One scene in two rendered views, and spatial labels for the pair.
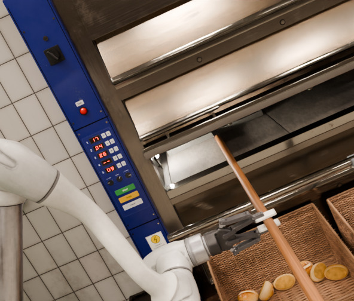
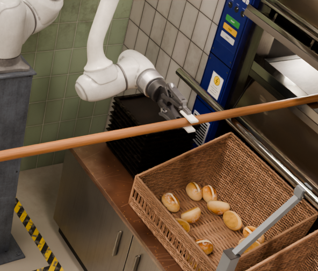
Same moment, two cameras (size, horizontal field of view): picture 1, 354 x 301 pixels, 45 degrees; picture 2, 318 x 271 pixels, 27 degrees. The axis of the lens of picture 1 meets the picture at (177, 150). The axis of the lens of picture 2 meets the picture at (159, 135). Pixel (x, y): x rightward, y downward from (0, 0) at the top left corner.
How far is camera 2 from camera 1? 1.54 m
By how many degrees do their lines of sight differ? 43
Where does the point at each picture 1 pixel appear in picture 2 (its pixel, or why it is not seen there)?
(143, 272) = (92, 40)
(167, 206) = (245, 70)
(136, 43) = not seen: outside the picture
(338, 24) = not seen: outside the picture
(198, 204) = (262, 99)
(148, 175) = (255, 33)
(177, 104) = (316, 7)
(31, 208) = not seen: outside the picture
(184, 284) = (103, 76)
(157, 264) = (124, 57)
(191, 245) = (146, 73)
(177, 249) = (140, 65)
